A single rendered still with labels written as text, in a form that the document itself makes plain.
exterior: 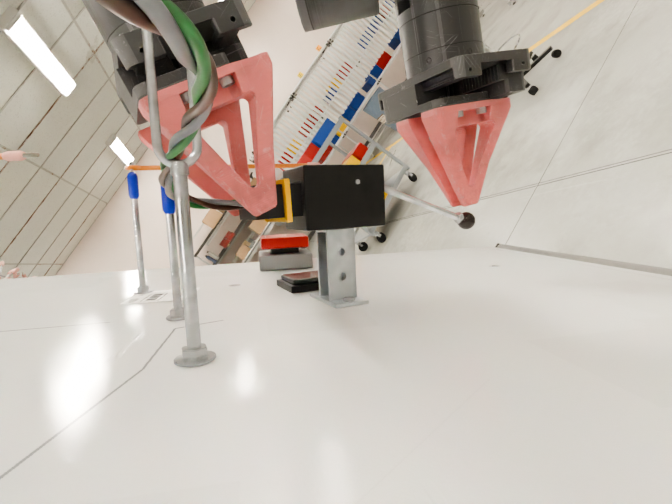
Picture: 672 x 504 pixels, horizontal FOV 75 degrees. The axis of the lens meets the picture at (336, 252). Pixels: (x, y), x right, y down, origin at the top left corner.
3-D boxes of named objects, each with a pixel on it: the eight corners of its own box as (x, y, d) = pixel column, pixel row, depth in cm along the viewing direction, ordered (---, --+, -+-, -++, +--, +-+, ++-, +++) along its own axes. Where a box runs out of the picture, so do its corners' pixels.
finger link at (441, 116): (454, 215, 31) (433, 75, 29) (399, 214, 37) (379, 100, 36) (525, 195, 33) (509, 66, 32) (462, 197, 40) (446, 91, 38)
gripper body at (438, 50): (460, 86, 27) (441, -43, 26) (378, 118, 37) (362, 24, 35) (536, 76, 30) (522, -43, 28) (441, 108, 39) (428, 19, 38)
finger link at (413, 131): (468, 215, 29) (447, 69, 28) (408, 214, 36) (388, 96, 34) (541, 194, 32) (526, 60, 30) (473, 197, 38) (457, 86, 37)
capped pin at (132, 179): (156, 292, 36) (144, 160, 35) (138, 295, 35) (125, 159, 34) (148, 290, 37) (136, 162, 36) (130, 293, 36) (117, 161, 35)
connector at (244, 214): (325, 213, 28) (322, 181, 28) (252, 220, 25) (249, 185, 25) (304, 214, 30) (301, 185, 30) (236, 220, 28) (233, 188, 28)
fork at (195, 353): (215, 350, 21) (190, 34, 19) (221, 361, 19) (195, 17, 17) (170, 357, 20) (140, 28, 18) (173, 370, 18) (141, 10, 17)
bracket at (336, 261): (369, 303, 29) (366, 227, 28) (335, 308, 28) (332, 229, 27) (339, 292, 33) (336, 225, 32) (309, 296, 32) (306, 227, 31)
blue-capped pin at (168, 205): (192, 318, 27) (180, 176, 26) (166, 322, 26) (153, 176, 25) (190, 313, 28) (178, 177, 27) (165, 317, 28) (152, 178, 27)
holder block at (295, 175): (386, 225, 29) (384, 164, 29) (306, 231, 27) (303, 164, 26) (357, 224, 33) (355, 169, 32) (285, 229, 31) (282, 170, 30)
